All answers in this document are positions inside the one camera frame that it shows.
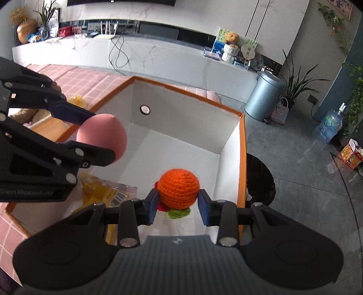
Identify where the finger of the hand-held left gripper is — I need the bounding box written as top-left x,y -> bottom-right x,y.
0,112 -> 116,187
0,56 -> 96,125

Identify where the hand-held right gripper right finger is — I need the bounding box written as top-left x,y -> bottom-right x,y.
198,189 -> 292,247

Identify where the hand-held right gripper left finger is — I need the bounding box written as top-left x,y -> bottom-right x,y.
66,189 -> 160,249

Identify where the pink soft ball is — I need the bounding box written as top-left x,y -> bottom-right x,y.
76,113 -> 128,164

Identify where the orange crochet ball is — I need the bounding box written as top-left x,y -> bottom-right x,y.
157,169 -> 200,210

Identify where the beige plush toy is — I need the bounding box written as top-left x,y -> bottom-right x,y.
8,108 -> 52,127

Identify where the orange white cardboard box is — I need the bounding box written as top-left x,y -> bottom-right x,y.
6,75 -> 247,247

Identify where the yellow plush toy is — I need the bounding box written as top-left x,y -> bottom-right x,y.
66,96 -> 87,107

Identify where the red green crochet toy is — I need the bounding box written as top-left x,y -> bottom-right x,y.
154,182 -> 192,219

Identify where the pink checked tablecloth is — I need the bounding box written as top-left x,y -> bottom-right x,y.
0,64 -> 222,285

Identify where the yellow snack packet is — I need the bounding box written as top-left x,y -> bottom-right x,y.
79,174 -> 138,245

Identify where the white router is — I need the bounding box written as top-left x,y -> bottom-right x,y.
93,20 -> 118,39

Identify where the brown vase with dried plants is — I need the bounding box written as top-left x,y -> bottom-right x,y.
10,7 -> 39,45

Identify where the green plant in glass vase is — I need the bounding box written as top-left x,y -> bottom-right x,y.
33,0 -> 60,40

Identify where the white marble tv cabinet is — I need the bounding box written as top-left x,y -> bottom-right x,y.
12,34 -> 282,103

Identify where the black television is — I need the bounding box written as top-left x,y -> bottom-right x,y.
66,0 -> 176,7

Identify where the woven basket bag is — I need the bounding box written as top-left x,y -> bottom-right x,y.
271,97 -> 290,125

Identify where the grey pedal trash can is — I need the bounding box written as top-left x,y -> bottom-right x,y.
244,70 -> 287,124

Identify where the blue water bottle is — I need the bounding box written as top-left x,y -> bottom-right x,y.
315,103 -> 348,143

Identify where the glass decorative plate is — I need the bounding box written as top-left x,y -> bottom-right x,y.
251,55 -> 265,71

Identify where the long-leaf potted plant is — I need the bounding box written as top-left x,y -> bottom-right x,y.
279,48 -> 331,110

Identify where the white knitted pot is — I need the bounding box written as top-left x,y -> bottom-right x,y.
221,44 -> 240,62

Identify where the round hand fan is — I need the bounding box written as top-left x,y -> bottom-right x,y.
240,40 -> 259,67

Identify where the green bamboo painting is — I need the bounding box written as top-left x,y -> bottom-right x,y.
212,27 -> 231,54

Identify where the brown teddy bear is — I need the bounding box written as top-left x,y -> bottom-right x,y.
225,32 -> 239,49

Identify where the hanging pothos plant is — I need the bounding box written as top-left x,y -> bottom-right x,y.
342,64 -> 363,139

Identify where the climbing vine plant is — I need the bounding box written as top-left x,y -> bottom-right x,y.
317,2 -> 352,57

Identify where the black cable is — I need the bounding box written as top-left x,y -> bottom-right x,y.
108,24 -> 130,69

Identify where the framed wall picture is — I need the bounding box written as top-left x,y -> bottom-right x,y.
326,0 -> 355,21

